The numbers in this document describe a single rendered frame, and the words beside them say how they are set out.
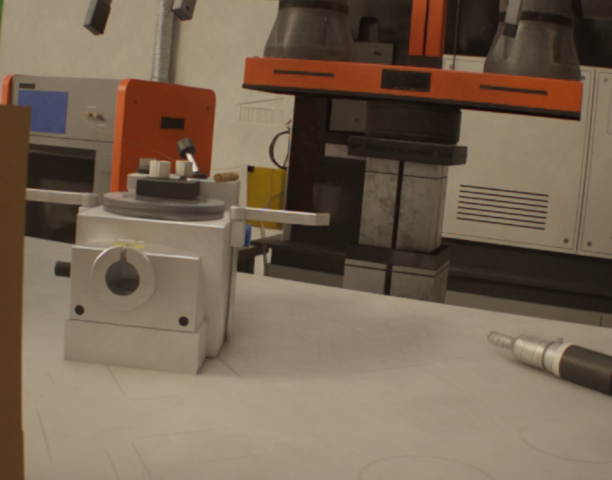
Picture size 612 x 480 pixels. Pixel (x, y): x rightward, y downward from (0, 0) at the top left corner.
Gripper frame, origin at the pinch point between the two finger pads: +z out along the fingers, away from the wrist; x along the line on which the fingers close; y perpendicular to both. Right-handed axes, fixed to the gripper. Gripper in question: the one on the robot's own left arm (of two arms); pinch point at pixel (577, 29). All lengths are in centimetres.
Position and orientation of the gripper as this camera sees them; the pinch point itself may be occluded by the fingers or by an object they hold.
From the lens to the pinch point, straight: 85.4
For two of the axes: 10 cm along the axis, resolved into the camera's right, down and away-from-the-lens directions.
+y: -0.9, -2.9, -9.5
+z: -2.7, 9.3, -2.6
